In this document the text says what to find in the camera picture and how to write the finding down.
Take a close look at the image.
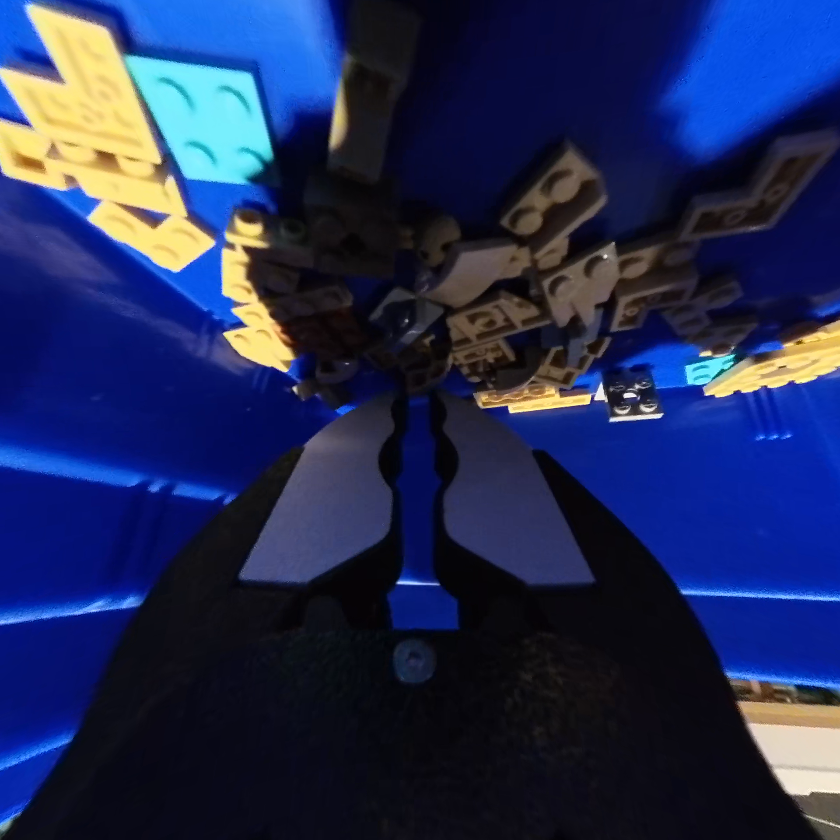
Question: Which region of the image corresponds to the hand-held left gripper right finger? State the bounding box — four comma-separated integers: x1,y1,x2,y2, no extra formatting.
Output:
430,391,596,588

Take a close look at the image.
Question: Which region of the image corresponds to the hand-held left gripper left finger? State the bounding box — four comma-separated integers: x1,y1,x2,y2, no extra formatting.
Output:
238,392,403,587

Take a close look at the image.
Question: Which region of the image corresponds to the blue plastic bin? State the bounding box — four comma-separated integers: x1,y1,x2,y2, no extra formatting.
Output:
0,0,840,808

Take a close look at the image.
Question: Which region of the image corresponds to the pile of tan bricks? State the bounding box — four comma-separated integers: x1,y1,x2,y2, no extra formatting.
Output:
0,3,840,414

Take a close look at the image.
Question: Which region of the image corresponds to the black square brick plate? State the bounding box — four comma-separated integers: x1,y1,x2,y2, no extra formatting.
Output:
602,365,665,423

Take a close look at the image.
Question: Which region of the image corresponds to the teal brick plate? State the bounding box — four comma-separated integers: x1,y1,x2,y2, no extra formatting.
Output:
125,54,278,188
684,354,746,388

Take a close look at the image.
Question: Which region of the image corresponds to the grey long brick piece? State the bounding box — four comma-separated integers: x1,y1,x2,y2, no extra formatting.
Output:
326,0,422,186

